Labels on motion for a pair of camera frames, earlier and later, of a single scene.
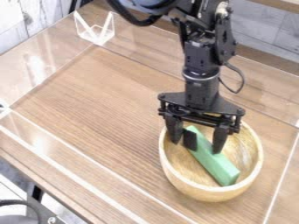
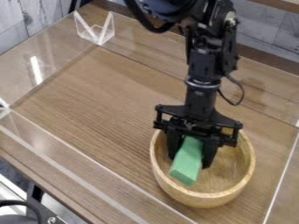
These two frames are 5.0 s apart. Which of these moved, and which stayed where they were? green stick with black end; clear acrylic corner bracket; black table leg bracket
Moved: green stick with black end
Stayed: black table leg bracket; clear acrylic corner bracket
